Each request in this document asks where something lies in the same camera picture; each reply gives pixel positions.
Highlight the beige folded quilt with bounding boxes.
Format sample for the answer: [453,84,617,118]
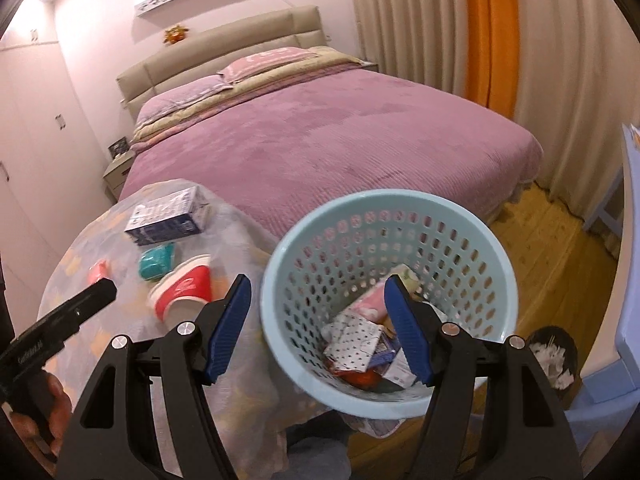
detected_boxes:
[131,46,363,153]

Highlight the white dotted small box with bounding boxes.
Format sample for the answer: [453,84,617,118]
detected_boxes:
[322,317,386,373]

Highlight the white crumpled tissues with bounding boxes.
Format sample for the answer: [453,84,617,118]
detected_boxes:
[532,342,574,389]

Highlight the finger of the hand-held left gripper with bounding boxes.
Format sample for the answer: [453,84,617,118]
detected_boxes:
[37,278,118,342]

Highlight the round table with floral cloth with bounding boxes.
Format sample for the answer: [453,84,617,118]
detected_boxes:
[37,178,351,480]

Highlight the beige curtain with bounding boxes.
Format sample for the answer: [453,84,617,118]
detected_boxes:
[345,0,640,221]

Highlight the light blue plastic basket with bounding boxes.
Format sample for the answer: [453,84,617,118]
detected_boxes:
[261,188,519,418]

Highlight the purple pillow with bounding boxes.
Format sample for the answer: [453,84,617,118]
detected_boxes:
[135,76,235,126]

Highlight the light blue chair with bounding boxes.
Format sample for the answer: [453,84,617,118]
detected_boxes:
[567,392,640,428]

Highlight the black waste bin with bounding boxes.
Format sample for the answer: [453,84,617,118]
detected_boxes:
[527,326,581,403]

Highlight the white bottle pink label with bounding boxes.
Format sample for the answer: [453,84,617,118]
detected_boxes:
[350,287,396,323]

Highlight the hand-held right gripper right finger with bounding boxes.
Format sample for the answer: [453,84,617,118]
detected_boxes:
[384,274,586,480]

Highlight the light blue desk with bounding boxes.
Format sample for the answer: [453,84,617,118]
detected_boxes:
[580,122,640,403]

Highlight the plaid stool cushion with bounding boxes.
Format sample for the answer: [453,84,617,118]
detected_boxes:
[345,405,406,436]

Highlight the white wardrobe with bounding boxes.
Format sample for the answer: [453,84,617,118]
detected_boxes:
[0,35,113,321]

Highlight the person's left hand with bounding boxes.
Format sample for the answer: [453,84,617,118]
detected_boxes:
[10,372,77,461]

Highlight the beige nightstand with drawers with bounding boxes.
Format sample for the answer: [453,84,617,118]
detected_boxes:
[102,149,137,201]

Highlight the bed with pink cover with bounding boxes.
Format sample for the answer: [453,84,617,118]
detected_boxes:
[120,67,544,241]

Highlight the teal wrapper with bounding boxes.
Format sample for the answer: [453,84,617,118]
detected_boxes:
[138,242,177,281]

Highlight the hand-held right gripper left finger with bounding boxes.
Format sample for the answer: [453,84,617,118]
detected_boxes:
[52,274,253,480]

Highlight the beige padded headboard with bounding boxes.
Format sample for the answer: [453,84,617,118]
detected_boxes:
[116,5,323,121]

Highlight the red white paper cup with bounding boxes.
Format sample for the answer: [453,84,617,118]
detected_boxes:
[147,255,213,321]

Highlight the pink pillow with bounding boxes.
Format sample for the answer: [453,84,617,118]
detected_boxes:
[217,46,313,83]

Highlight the orange curtain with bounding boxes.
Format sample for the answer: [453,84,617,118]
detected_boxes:
[460,0,521,121]

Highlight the grey patterned drink carton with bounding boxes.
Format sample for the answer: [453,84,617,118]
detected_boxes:
[124,186,210,247]

